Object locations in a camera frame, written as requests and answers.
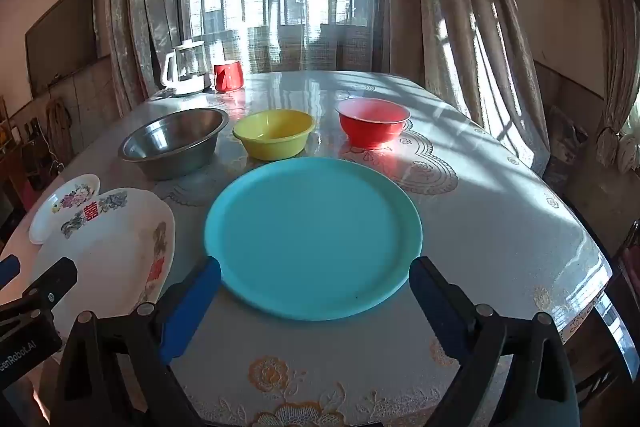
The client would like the stainless steel bowl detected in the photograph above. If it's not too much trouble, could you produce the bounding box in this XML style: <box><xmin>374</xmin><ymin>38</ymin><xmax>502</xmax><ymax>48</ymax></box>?
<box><xmin>118</xmin><ymin>108</ymin><xmax>230</xmax><ymax>181</ymax></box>

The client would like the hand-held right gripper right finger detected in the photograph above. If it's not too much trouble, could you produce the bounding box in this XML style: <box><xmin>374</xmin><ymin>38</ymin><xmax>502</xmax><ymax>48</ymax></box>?
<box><xmin>409</xmin><ymin>256</ymin><xmax>581</xmax><ymax>427</ymax></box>

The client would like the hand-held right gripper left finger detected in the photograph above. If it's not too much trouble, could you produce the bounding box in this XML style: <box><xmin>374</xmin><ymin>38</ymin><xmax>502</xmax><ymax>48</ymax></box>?
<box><xmin>50</xmin><ymin>256</ymin><xmax>222</xmax><ymax>427</ymax></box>

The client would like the side window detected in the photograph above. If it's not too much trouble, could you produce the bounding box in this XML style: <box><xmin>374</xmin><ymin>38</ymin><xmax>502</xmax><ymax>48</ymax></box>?
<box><xmin>620</xmin><ymin>92</ymin><xmax>640</xmax><ymax>145</ymax></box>

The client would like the small white floral plate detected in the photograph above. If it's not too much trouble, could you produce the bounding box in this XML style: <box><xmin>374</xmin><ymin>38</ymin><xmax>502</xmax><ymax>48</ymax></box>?
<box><xmin>27</xmin><ymin>173</ymin><xmax>102</xmax><ymax>245</ymax></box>

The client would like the wall television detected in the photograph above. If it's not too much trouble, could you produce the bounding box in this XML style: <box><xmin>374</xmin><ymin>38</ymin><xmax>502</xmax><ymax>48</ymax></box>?
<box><xmin>25</xmin><ymin>0</ymin><xmax>98</xmax><ymax>98</ymax></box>

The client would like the red mug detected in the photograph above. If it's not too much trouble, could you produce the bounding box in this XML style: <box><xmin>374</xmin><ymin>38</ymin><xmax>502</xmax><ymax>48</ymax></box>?
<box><xmin>213</xmin><ymin>60</ymin><xmax>245</xmax><ymax>94</ymax></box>

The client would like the yellow plastic bowl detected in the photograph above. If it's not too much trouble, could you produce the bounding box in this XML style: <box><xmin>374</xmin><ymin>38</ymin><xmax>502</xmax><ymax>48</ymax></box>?
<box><xmin>232</xmin><ymin>109</ymin><xmax>317</xmax><ymax>160</ymax></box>

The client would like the tied beige curtain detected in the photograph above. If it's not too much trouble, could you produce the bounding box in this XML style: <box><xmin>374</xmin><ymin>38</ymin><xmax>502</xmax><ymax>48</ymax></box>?
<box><xmin>595</xmin><ymin>0</ymin><xmax>640</xmax><ymax>170</ymax></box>

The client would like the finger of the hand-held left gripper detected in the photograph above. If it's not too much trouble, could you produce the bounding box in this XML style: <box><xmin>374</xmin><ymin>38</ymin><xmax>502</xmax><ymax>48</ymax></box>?
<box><xmin>0</xmin><ymin>257</ymin><xmax>78</xmax><ymax>329</ymax></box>
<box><xmin>0</xmin><ymin>255</ymin><xmax>21</xmax><ymax>284</ymax></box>

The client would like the red plastic bowl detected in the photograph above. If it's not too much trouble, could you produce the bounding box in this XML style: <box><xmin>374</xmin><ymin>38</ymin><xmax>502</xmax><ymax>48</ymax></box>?
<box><xmin>336</xmin><ymin>97</ymin><xmax>412</xmax><ymax>151</ymax></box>

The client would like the white glass electric kettle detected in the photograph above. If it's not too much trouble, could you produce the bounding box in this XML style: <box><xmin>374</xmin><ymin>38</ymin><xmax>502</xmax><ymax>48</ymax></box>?
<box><xmin>160</xmin><ymin>39</ymin><xmax>213</xmax><ymax>96</ymax></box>

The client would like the large white floral plate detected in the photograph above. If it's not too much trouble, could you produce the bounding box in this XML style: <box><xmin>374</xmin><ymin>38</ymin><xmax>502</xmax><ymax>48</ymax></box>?
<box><xmin>31</xmin><ymin>188</ymin><xmax>177</xmax><ymax>348</ymax></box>

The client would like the dark metal chair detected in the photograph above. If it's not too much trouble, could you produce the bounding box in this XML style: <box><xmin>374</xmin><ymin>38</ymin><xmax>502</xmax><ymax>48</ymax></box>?
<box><xmin>565</xmin><ymin>218</ymin><xmax>640</xmax><ymax>410</ymax></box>

